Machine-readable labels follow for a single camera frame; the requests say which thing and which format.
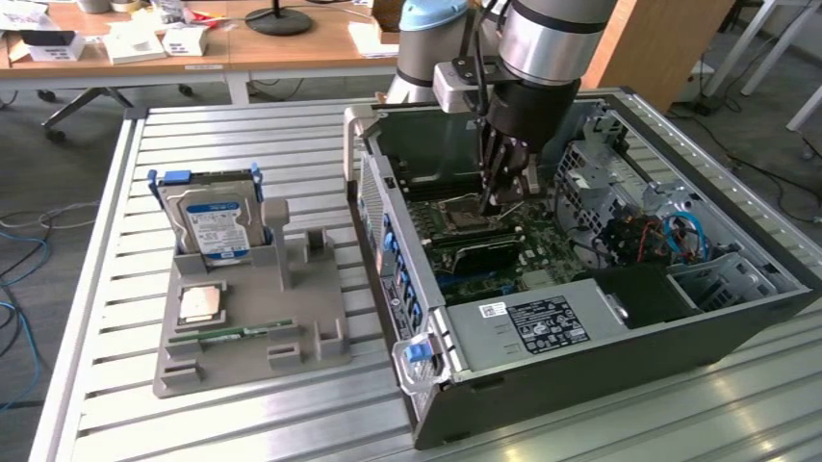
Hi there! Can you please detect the black round lamp base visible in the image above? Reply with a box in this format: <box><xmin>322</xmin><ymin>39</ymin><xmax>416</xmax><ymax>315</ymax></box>
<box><xmin>245</xmin><ymin>0</ymin><xmax>316</xmax><ymax>38</ymax></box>

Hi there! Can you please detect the grey disk bay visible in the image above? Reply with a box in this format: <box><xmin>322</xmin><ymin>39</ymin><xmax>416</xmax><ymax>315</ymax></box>
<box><xmin>668</xmin><ymin>252</ymin><xmax>779</xmax><ymax>314</ymax></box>

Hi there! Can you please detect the blue expansion slot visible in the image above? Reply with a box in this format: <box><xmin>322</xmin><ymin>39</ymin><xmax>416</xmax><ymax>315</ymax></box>
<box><xmin>436</xmin><ymin>271</ymin><xmax>509</xmax><ymax>289</ymax></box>

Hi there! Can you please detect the open black PC case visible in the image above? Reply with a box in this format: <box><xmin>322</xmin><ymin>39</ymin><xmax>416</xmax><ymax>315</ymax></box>
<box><xmin>344</xmin><ymin>86</ymin><xmax>822</xmax><ymax>451</ymax></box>

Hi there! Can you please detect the grey chair base with casters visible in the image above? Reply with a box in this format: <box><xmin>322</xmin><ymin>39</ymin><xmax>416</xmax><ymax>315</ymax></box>
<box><xmin>38</xmin><ymin>85</ymin><xmax>194</xmax><ymax>143</ymax></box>

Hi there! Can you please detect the green motherboard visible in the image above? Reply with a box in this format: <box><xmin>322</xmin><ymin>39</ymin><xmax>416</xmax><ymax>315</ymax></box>
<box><xmin>404</xmin><ymin>170</ymin><xmax>600</xmax><ymax>302</ymax></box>

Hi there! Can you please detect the hard disk with blue caddy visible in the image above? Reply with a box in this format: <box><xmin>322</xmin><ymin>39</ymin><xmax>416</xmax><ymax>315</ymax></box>
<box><xmin>146</xmin><ymin>163</ymin><xmax>269</xmax><ymax>266</ymax></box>

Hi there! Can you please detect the metal socket cover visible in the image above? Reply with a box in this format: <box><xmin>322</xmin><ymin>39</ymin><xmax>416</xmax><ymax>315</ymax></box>
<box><xmin>498</xmin><ymin>190</ymin><xmax>532</xmax><ymax>218</ymax></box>

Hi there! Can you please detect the wooden cabinet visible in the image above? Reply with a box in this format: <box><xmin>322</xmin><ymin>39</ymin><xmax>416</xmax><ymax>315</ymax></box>
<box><xmin>577</xmin><ymin>0</ymin><xmax>737</xmax><ymax>112</ymax></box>

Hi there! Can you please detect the red wire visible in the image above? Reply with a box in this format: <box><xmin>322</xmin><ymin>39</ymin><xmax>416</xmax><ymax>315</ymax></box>
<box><xmin>635</xmin><ymin>218</ymin><xmax>668</xmax><ymax>264</ymax></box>

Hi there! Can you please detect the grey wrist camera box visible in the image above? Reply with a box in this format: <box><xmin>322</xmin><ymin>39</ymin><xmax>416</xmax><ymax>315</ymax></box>
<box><xmin>430</xmin><ymin>56</ymin><xmax>504</xmax><ymax>116</ymax></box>

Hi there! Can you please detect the grey power supply unit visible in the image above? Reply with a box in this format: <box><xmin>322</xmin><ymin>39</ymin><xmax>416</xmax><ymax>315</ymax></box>
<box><xmin>442</xmin><ymin>280</ymin><xmax>631</xmax><ymax>374</ymax></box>

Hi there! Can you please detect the white floor cable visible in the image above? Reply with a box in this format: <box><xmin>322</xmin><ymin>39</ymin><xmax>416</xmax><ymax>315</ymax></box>
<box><xmin>0</xmin><ymin>201</ymin><xmax>98</xmax><ymax>230</ymax></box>

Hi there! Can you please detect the copper-toned CPU chip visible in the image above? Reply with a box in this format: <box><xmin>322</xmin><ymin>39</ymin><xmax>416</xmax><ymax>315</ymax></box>
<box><xmin>178</xmin><ymin>287</ymin><xmax>225</xmax><ymax>322</ymax></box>

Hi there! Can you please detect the small white printed box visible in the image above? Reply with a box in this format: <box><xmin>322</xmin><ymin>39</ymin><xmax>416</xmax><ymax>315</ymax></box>
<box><xmin>162</xmin><ymin>26</ymin><xmax>211</xmax><ymax>58</ymax></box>

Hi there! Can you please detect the flat white box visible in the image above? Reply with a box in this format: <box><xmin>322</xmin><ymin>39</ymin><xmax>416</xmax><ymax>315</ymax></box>
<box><xmin>106</xmin><ymin>31</ymin><xmax>167</xmax><ymax>66</ymax></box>

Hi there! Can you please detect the white paper stack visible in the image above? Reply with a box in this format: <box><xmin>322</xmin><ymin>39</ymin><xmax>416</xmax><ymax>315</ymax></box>
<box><xmin>349</xmin><ymin>21</ymin><xmax>401</xmax><ymax>60</ymax></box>

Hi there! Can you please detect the perforated metal drive cage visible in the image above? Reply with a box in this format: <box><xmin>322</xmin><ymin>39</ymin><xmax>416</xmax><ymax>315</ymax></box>
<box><xmin>556</xmin><ymin>139</ymin><xmax>651</xmax><ymax>242</ymax></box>

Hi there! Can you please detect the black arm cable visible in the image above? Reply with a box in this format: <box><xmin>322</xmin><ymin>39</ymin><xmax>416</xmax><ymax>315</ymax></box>
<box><xmin>472</xmin><ymin>0</ymin><xmax>510</xmax><ymax>116</ymax></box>

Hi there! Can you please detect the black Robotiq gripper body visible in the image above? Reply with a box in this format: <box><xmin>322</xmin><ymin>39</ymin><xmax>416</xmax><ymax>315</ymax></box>
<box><xmin>485</xmin><ymin>79</ymin><xmax>584</xmax><ymax>145</ymax></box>

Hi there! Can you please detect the black graphics card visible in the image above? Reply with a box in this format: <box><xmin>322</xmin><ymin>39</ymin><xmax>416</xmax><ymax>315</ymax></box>
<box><xmin>446</xmin><ymin>236</ymin><xmax>524</xmax><ymax>274</ymax></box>

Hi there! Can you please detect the blue floor cable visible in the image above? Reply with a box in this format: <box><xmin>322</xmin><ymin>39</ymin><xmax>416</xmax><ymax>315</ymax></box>
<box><xmin>0</xmin><ymin>230</ymin><xmax>51</xmax><ymax>410</ymax></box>

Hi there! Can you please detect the CPU socket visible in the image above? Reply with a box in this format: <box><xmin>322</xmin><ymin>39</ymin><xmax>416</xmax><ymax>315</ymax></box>
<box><xmin>436</xmin><ymin>196</ymin><xmax>497</xmax><ymax>237</ymax></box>

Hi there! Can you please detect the green RAM stick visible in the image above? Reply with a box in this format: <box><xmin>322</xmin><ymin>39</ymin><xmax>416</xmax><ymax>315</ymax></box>
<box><xmin>167</xmin><ymin>321</ymin><xmax>297</xmax><ymax>343</ymax></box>

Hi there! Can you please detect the white box with black lid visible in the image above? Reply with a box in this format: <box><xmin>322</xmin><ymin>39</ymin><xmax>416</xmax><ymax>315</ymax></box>
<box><xmin>18</xmin><ymin>29</ymin><xmax>86</xmax><ymax>63</ymax></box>

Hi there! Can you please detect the grey parts rack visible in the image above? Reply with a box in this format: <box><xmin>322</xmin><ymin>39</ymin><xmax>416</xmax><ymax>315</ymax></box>
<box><xmin>153</xmin><ymin>199</ymin><xmax>354</xmax><ymax>399</ymax></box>

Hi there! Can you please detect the white table frame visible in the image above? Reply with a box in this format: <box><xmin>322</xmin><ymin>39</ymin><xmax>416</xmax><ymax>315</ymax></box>
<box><xmin>703</xmin><ymin>0</ymin><xmax>822</xmax><ymax>131</ymax></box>

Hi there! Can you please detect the wooden desk with white frame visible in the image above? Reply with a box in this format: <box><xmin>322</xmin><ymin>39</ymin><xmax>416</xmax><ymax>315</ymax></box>
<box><xmin>0</xmin><ymin>0</ymin><xmax>584</xmax><ymax>105</ymax></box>

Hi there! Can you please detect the blue wire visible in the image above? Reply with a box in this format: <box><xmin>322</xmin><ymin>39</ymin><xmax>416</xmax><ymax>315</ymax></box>
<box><xmin>665</xmin><ymin>211</ymin><xmax>712</xmax><ymax>264</ymax></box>

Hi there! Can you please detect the brown cardboard box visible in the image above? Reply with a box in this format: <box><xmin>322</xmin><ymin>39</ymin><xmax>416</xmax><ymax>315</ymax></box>
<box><xmin>370</xmin><ymin>0</ymin><xmax>405</xmax><ymax>34</ymax></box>

